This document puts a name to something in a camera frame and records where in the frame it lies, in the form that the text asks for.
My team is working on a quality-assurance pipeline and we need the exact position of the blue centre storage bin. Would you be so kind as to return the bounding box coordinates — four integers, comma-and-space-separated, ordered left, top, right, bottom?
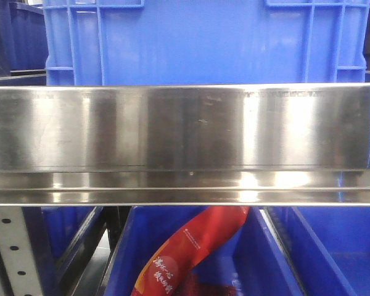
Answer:
105, 206, 302, 295

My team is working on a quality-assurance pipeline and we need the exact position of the blue storage bin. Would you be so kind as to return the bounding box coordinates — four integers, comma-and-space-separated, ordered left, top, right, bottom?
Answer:
268, 207, 370, 295
105, 206, 302, 295

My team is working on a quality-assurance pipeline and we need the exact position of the blue right storage bin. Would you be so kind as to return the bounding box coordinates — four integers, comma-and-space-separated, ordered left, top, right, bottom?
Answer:
268, 207, 370, 295

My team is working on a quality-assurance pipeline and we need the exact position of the red printed snack bag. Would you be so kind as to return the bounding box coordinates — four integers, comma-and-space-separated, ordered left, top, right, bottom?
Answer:
131, 206, 249, 295

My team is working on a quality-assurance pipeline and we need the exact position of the large blue plastic crate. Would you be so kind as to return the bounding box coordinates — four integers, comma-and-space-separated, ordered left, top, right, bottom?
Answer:
43, 1, 370, 86

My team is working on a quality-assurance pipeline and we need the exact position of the white perforated shelf upright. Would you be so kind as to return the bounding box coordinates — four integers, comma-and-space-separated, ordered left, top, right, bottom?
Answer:
0, 207, 43, 295

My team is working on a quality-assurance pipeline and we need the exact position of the dark blue left crate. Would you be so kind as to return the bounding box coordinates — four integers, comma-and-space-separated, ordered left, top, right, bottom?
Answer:
0, 1, 48, 86

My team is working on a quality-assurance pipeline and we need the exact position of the stainless steel shelf rail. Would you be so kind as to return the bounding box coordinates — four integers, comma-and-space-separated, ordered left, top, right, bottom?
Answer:
0, 83, 370, 206

